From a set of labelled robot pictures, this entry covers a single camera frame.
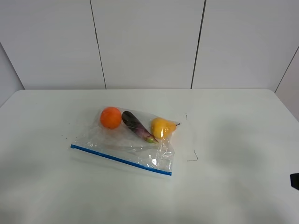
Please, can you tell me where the purple eggplant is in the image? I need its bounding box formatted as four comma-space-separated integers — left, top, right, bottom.
121, 111, 159, 144

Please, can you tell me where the clear zip bag blue strip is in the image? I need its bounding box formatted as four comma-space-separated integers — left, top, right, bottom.
70, 107, 175, 176

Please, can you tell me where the orange fruit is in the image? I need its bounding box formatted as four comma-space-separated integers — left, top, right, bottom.
100, 107, 122, 129

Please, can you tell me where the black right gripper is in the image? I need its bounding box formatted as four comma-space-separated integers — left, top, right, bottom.
290, 173, 299, 189

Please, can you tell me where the yellow pear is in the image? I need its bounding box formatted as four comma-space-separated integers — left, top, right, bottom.
151, 117, 180, 139

